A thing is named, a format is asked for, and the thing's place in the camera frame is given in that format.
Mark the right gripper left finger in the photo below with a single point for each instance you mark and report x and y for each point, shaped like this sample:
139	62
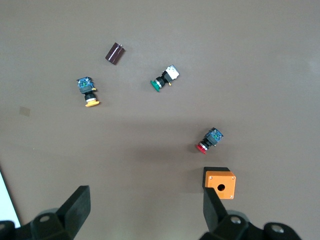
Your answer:
75	207

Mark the dark maroon cylindrical capacitor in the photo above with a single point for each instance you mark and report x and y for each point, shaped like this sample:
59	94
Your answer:
114	53

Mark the yellow push button switch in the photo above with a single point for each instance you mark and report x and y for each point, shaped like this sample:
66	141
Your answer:
86	86

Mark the orange button enclosure box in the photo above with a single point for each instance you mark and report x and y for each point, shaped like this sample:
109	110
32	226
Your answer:
220	178

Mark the red push button switch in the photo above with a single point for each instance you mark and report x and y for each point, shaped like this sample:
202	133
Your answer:
211	138

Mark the green push button switch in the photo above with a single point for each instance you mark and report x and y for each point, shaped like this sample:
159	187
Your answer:
165	77

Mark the brown square tape patch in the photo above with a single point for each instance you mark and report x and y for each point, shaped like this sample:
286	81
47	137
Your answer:
25	111

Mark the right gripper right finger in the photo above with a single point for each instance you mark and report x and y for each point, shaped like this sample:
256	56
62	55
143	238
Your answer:
215	212

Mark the white drawer cabinet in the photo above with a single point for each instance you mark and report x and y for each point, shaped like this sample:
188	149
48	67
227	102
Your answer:
6	200

